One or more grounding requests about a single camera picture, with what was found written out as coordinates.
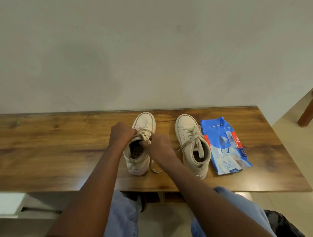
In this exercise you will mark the person's right hand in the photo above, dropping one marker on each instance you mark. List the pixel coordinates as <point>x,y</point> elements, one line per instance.
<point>157,147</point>

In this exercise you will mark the person's left hand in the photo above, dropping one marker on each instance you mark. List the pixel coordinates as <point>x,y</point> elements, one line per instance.
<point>120,135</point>

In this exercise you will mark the person's left fingers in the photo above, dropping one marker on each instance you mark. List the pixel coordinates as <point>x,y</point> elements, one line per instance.
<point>132,133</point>

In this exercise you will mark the person's right fingers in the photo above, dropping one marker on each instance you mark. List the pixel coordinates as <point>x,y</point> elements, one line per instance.
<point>146,144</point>

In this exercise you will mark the white sneaker with laces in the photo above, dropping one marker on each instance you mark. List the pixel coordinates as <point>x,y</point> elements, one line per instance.
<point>140,146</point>
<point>193,144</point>

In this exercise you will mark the person's left forearm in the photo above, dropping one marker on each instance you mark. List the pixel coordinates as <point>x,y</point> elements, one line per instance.
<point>90,193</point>

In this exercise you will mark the person's right forearm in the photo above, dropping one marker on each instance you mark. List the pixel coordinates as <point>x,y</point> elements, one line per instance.
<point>207,202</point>

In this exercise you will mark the white sneaker with tied laces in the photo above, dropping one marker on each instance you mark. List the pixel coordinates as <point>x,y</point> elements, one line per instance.
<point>193,144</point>

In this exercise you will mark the person's blue jeans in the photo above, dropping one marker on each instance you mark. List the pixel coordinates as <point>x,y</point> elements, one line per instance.
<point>127,217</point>

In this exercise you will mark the blue wet wipes packet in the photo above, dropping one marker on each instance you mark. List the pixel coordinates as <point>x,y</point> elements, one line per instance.
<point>226,144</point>

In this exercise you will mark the white cabinet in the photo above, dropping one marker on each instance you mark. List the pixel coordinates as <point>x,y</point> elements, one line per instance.
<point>14,205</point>

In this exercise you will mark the brown wooden furniture leg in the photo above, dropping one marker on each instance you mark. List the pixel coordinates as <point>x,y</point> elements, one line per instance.
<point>305,114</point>

